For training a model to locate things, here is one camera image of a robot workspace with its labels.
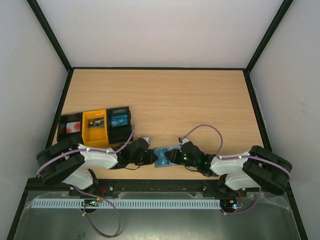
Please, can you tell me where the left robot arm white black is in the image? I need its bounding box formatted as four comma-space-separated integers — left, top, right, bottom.
36, 137, 158, 190

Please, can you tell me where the light blue slotted cable duct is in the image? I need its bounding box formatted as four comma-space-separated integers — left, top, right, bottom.
30, 198, 221, 210

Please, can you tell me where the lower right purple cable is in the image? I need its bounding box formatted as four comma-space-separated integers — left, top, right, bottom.
221, 187, 262, 217

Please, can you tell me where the black VIP card in tray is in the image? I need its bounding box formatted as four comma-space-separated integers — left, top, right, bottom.
88, 117, 105, 129

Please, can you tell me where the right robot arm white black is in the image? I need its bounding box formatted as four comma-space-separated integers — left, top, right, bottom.
165, 141, 293, 196

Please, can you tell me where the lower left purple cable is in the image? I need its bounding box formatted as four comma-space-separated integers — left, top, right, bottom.
72, 187, 123, 238

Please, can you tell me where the teal leather card holder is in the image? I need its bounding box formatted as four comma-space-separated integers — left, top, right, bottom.
153, 145, 181, 168

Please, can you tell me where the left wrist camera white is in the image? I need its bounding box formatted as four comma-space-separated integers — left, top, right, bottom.
143, 137, 152, 146

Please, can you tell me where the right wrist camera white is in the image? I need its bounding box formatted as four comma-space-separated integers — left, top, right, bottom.
178, 137, 189, 146

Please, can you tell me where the red white card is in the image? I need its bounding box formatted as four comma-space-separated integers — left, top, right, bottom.
65, 121, 81, 134

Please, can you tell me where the black tray compartment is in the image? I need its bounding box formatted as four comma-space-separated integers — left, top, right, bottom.
106, 106, 132, 144
56, 112, 84, 144

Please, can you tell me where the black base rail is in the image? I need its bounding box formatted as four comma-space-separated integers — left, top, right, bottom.
23, 178, 239, 199

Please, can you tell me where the black tray right compartment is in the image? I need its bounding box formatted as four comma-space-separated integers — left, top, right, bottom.
106, 106, 132, 144

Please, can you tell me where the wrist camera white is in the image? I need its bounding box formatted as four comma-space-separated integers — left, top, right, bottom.
178, 137, 189, 146
143, 137, 152, 146

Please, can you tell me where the yellow tray middle compartment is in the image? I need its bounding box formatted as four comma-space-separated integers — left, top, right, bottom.
81, 109, 110, 148

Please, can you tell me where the blue VIP card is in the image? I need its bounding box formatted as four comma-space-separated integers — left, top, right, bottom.
154, 147, 169, 168

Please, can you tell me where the black tray left compartment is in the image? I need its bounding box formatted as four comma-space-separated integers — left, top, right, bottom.
56, 112, 84, 144

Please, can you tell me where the black aluminium frame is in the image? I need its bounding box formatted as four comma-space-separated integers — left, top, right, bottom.
7, 0, 308, 240

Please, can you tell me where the blue card in tray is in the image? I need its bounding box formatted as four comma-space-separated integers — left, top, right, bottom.
110, 114, 129, 128

